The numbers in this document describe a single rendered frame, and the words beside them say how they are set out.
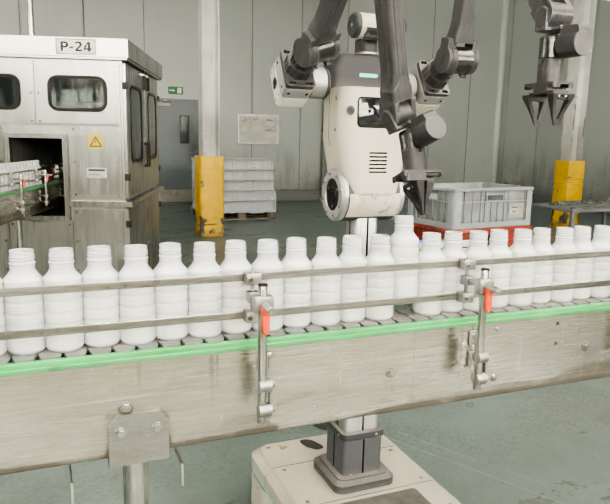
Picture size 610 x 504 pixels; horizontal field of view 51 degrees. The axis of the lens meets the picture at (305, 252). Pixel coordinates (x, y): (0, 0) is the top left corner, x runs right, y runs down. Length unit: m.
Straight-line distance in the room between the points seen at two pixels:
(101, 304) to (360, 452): 1.23
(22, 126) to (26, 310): 3.87
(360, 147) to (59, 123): 3.26
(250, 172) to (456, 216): 7.49
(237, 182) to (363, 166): 8.82
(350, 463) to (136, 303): 1.20
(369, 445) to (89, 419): 1.19
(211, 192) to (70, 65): 4.35
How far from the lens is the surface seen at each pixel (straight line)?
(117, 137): 4.71
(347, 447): 2.08
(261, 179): 10.77
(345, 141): 1.83
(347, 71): 1.92
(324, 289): 1.18
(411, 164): 1.51
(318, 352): 1.18
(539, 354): 1.48
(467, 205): 3.52
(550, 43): 1.65
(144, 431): 1.13
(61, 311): 1.08
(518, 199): 3.80
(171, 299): 1.10
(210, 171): 8.77
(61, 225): 4.86
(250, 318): 1.11
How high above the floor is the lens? 1.35
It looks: 10 degrees down
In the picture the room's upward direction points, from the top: 1 degrees clockwise
